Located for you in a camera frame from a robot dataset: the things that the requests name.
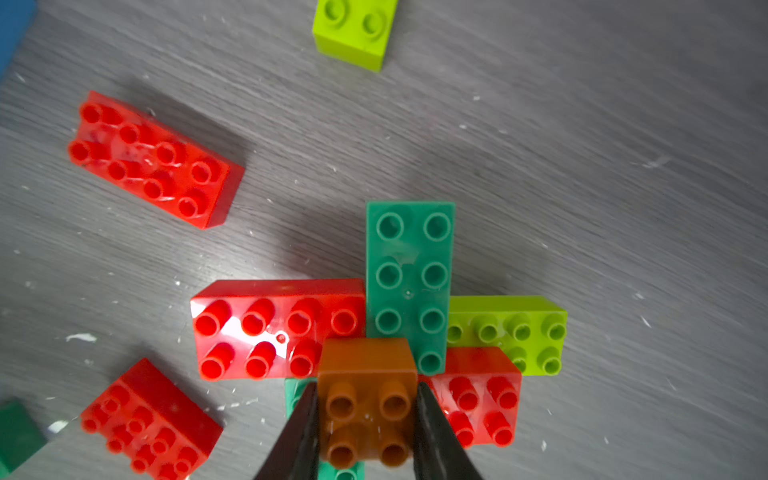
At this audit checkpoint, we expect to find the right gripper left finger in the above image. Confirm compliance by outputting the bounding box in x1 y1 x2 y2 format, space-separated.
254 383 320 480

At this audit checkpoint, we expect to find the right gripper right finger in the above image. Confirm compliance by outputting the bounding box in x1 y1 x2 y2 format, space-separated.
413 382 482 480

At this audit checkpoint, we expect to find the dark green lego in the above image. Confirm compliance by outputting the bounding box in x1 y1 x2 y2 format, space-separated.
284 377 366 480
1 400 47 479
365 201 456 376

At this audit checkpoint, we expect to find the red lego brick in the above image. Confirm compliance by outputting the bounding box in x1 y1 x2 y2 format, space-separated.
190 279 366 382
81 358 223 479
68 91 245 230
419 347 522 449

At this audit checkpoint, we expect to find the orange small lego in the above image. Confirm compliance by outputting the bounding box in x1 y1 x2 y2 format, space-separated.
317 338 418 470

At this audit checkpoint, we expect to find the lime lego brick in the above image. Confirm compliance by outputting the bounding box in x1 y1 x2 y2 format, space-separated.
447 295 568 376
312 0 398 72

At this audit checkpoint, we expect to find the red lego brick top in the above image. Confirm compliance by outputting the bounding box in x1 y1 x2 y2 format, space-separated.
68 91 245 230

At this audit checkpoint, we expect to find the blue lego brick upper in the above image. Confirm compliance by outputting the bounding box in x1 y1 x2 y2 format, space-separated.
0 0 37 76

